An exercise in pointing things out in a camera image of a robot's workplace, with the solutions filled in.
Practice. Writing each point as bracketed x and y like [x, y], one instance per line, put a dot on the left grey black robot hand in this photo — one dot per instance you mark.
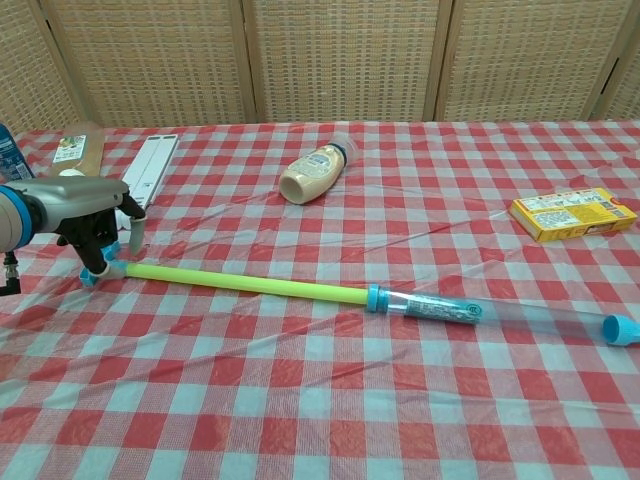
[80, 197]

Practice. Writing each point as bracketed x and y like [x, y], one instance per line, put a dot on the long green water squirter tube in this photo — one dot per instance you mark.
[250, 285]

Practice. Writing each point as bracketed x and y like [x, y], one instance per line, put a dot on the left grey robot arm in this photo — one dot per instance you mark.
[12, 220]

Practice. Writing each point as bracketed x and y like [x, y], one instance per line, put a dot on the white folded laptop stand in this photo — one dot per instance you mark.
[147, 167]

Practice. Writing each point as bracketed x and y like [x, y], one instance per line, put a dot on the beige mayonnaise squeeze bottle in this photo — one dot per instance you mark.
[310, 172]

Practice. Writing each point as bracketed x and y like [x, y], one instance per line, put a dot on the wicker wooden folding screen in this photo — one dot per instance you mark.
[340, 60]

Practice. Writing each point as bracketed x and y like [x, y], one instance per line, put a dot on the red white checkered tablecloth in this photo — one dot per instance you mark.
[320, 390]

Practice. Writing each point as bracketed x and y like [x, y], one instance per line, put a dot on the yellow cardboard box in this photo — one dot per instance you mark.
[570, 212]

